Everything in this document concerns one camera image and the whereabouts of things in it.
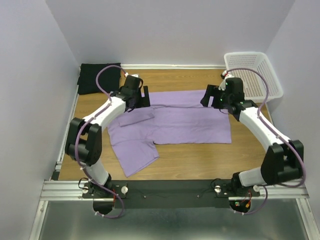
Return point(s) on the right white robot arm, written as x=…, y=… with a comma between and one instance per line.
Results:
x=283, y=160

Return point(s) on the white plastic basket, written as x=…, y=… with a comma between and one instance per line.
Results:
x=251, y=66

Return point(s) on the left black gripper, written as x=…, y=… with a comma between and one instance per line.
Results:
x=144, y=101

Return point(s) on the aluminium frame rail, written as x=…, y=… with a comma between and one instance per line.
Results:
x=278, y=213

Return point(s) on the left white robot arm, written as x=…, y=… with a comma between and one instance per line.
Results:
x=84, y=138

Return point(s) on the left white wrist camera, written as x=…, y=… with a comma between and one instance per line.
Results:
x=133, y=75

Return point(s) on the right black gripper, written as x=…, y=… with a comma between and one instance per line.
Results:
x=211, y=91

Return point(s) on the purple t shirt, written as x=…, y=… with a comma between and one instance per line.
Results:
x=173, y=117

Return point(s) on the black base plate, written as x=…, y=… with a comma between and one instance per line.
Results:
x=169, y=194

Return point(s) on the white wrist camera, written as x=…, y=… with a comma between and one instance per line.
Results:
x=223, y=76
x=133, y=75

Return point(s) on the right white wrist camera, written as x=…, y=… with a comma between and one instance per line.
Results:
x=223, y=76

